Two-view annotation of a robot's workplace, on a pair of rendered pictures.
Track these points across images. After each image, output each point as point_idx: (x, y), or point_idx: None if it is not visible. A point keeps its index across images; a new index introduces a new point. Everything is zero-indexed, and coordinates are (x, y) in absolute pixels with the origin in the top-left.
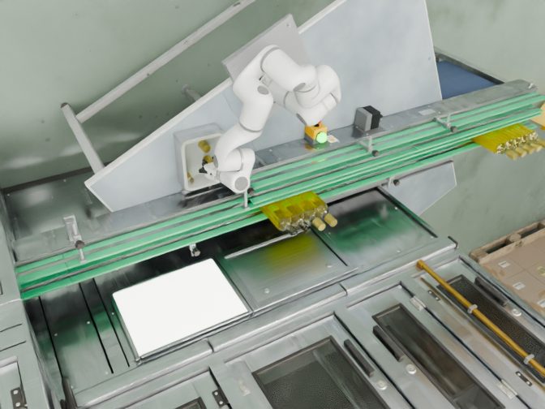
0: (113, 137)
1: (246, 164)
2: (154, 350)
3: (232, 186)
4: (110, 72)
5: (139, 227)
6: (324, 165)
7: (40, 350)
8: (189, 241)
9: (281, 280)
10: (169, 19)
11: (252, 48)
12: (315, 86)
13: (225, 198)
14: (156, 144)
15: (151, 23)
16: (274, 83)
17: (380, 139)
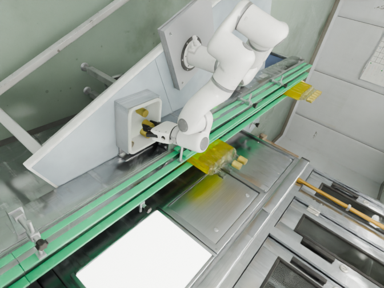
0: (22, 111)
1: (208, 124)
2: None
3: (198, 147)
4: (15, 50)
5: (92, 199)
6: (228, 118)
7: None
8: (139, 200)
9: (222, 216)
10: (67, 3)
11: (183, 16)
12: None
13: (160, 155)
14: (99, 114)
15: (51, 4)
16: (200, 51)
17: (248, 95)
